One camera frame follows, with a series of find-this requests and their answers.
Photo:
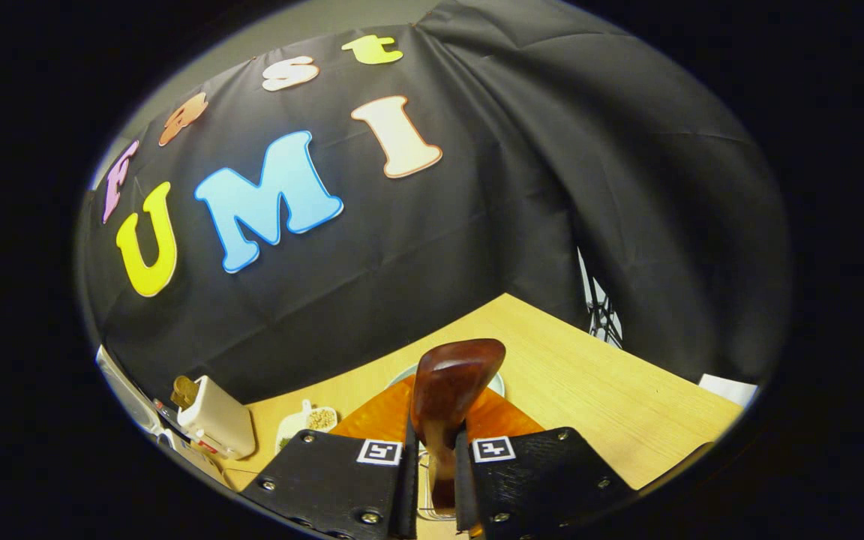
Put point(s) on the white rice cooker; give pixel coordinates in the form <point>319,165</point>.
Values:
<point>132,397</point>

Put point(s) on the brown toast slice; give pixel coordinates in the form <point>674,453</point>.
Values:
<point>184,391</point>

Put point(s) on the white toaster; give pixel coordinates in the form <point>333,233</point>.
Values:
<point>218,420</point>

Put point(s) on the brown wooden spoon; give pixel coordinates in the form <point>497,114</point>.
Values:
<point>447,382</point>

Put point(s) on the black backdrop cloth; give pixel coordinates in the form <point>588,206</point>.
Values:
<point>514,187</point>

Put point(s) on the clear plastic bottle red label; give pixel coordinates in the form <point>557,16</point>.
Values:
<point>166,416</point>

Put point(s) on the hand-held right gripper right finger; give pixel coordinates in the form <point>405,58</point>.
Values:
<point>537,480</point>

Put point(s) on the black metal stand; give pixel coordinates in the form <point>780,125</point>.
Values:
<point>601,311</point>

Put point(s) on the white divided grain dish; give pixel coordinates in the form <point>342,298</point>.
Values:
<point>316,420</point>

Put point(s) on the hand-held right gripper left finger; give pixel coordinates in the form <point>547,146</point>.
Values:
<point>327,480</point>

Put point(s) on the white paper sheet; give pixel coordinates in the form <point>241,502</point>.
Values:
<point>728,390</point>

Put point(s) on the pale green plate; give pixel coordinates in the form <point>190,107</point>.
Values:
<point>498,384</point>

